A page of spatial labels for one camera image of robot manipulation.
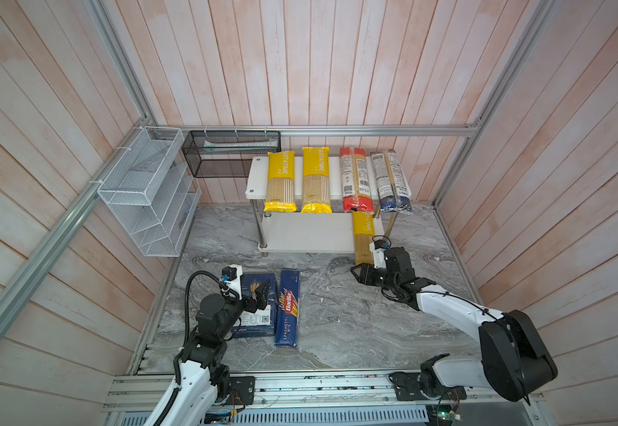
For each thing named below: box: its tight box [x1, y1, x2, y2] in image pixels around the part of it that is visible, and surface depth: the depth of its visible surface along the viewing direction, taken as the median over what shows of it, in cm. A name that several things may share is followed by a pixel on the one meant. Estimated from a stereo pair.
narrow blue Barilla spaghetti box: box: [274, 268, 301, 348], surface depth 87 cm
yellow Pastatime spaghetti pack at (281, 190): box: [263, 150, 297, 213], surface depth 77 cm
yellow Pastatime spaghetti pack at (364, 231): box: [351, 211, 376, 266], surface depth 103 cm
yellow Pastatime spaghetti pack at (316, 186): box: [301, 146, 333, 214], surface depth 77 cm
